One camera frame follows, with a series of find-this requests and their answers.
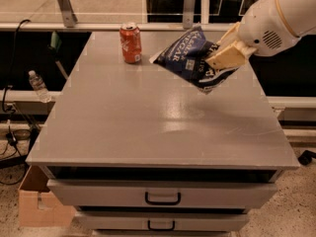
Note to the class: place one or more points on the cardboard box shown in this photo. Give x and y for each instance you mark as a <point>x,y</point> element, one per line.
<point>38,206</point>

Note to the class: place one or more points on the black object on floor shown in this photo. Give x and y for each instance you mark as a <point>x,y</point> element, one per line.
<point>306,157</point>

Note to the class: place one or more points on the green handled tool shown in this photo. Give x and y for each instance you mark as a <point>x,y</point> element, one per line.
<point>54,48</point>

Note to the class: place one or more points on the grey drawer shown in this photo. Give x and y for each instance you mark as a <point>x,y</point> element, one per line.
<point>162,194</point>
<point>161,221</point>

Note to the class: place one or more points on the clear plastic water bottle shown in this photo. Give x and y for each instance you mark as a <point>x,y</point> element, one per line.
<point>39,87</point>

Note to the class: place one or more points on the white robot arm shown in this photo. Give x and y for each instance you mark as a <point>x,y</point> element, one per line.
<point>267,28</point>

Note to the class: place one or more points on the orange soda can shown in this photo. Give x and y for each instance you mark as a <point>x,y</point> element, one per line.
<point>129,34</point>

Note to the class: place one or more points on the blue potato chip bag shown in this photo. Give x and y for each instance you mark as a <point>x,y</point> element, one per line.
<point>186,57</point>

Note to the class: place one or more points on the lower grey drawer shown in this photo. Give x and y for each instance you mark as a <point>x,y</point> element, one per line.
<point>161,221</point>

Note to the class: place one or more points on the left metal bracket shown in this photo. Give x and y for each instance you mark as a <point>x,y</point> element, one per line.
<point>68,16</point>

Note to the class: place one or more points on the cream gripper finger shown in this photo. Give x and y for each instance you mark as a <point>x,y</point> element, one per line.
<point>230,36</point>
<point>235,54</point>

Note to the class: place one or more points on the middle metal bracket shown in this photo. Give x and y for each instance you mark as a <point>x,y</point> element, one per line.
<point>188,13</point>

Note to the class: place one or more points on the metal bracket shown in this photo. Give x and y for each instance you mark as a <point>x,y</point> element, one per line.
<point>188,13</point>
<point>68,16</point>

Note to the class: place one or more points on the upper grey drawer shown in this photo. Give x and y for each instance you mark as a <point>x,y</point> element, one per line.
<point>162,194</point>

